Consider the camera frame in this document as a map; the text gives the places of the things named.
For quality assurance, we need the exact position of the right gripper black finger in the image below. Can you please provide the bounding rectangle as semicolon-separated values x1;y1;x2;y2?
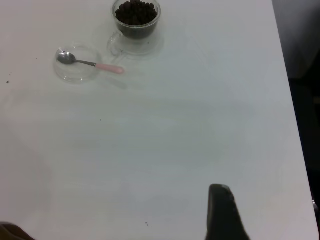
204;184;252;240

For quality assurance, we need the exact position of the dark roasted coffee beans pile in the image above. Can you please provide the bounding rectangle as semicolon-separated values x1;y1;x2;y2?
115;0;158;40

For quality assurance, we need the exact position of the dark brown mount edge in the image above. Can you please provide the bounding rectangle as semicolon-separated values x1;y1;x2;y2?
0;221;35;240

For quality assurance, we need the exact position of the clear glass cup with handle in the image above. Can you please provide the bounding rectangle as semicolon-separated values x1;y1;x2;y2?
106;0;165;56

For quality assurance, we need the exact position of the clear round glass saucer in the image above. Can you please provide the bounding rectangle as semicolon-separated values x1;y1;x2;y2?
53;44;104;85

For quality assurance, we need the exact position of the metal spoon with pink handle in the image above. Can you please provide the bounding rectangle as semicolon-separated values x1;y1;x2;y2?
56;51;125;75

